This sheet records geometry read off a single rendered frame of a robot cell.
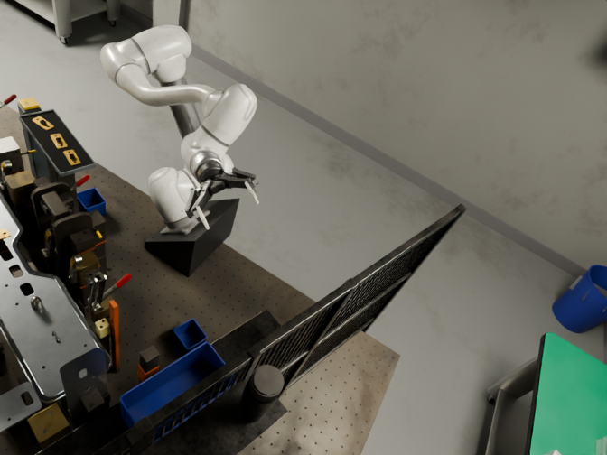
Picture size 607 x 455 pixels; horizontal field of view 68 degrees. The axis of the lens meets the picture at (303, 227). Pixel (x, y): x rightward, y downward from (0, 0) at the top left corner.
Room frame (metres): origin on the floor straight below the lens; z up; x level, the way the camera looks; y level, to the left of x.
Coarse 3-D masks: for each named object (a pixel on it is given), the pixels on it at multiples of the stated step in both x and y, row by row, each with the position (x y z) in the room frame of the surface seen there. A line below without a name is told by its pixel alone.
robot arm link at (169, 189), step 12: (168, 168) 1.38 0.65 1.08; (156, 180) 1.30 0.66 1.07; (168, 180) 1.32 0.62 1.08; (180, 180) 1.36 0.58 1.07; (156, 192) 1.27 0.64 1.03; (168, 192) 1.29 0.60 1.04; (180, 192) 1.32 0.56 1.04; (156, 204) 1.26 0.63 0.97; (168, 204) 1.26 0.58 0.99; (180, 204) 1.29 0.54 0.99; (168, 216) 1.25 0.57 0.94; (180, 216) 1.27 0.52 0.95
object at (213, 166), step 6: (210, 162) 0.90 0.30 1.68; (216, 162) 0.91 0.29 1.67; (204, 168) 0.87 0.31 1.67; (210, 168) 0.87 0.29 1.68; (216, 168) 0.88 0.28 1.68; (222, 168) 0.91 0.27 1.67; (198, 174) 0.86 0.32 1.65; (204, 174) 0.86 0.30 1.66; (210, 174) 0.87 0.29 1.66; (216, 174) 0.87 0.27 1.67; (222, 174) 0.87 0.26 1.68; (228, 174) 0.88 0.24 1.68; (198, 180) 0.86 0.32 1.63; (204, 180) 0.85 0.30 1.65; (216, 180) 0.85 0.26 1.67; (222, 180) 0.85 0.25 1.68; (210, 186) 0.83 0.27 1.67; (216, 186) 0.83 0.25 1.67; (222, 186) 0.84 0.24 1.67; (210, 192) 0.82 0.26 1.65; (216, 192) 0.82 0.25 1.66
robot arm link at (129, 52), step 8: (128, 40) 1.35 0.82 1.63; (104, 48) 1.31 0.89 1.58; (112, 48) 1.30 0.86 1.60; (120, 48) 1.30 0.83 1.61; (128, 48) 1.31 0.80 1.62; (136, 48) 1.32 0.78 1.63; (104, 56) 1.27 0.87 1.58; (112, 56) 1.26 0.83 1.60; (120, 56) 1.27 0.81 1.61; (128, 56) 1.28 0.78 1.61; (136, 56) 1.30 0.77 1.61; (144, 56) 1.32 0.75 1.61; (104, 64) 1.25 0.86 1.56; (112, 64) 1.24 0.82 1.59; (120, 64) 1.24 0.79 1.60; (136, 64) 1.28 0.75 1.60; (144, 64) 1.31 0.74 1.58; (112, 72) 1.22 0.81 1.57; (144, 72) 1.31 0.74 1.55; (112, 80) 1.23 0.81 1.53
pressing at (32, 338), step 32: (0, 192) 0.97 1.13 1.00; (0, 224) 0.84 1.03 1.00; (0, 256) 0.73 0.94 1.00; (0, 288) 0.63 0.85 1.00; (64, 288) 0.72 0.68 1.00; (0, 320) 0.53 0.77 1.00; (32, 320) 0.57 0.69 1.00; (64, 320) 0.61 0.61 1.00; (32, 352) 0.48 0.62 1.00; (64, 352) 0.52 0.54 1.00; (32, 384) 0.40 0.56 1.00
